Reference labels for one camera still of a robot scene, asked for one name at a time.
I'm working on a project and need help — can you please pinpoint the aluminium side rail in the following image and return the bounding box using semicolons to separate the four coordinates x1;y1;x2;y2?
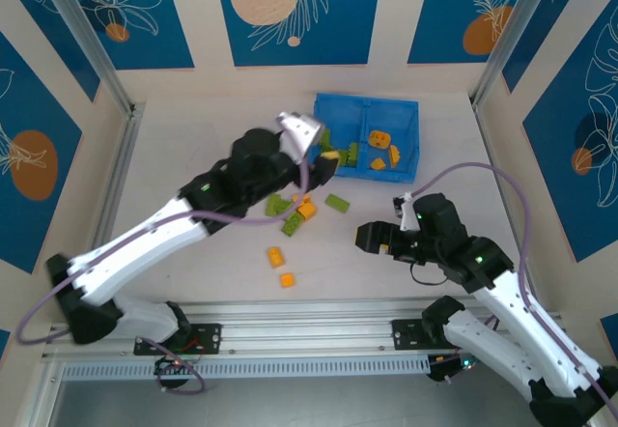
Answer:
70;102;147;323
471;102;543;311

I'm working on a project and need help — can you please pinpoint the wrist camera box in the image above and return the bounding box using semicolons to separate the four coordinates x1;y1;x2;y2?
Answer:
274;111;323;165
392;191;417;233

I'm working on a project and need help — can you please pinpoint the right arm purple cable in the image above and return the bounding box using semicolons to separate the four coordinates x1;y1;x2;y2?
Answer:
407;162;618;418

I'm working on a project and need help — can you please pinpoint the grey metal sheet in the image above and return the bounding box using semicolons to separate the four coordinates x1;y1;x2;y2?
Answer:
47;377;580;427

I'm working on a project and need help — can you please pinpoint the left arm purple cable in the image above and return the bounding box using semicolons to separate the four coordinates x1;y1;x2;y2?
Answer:
15;154;310;394

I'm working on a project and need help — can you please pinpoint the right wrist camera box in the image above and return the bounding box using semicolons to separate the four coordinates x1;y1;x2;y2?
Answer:
392;191;417;233

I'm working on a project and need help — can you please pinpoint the blue two-compartment bin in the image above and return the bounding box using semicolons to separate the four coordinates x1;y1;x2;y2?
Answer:
308;91;420;185

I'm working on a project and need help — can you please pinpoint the white slotted cable duct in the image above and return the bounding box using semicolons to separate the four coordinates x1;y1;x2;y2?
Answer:
60;355;434;381

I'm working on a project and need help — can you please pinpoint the aluminium upright post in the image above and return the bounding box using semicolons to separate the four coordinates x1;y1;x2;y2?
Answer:
470;0;556;107
36;0;146;119

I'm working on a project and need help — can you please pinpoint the thin black cable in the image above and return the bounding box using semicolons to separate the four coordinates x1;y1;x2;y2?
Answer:
409;261;453;287

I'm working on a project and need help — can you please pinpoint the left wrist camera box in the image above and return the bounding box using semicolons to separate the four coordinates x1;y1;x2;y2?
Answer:
274;111;323;165

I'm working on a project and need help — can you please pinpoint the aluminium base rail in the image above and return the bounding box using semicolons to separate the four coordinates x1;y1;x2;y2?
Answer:
41;299;576;361

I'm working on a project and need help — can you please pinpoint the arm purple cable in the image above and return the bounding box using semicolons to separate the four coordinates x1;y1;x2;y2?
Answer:
15;154;310;394
407;162;618;418

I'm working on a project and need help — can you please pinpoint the small controller board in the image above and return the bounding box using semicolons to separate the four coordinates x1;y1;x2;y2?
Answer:
154;356;200;376
428;353;487;384

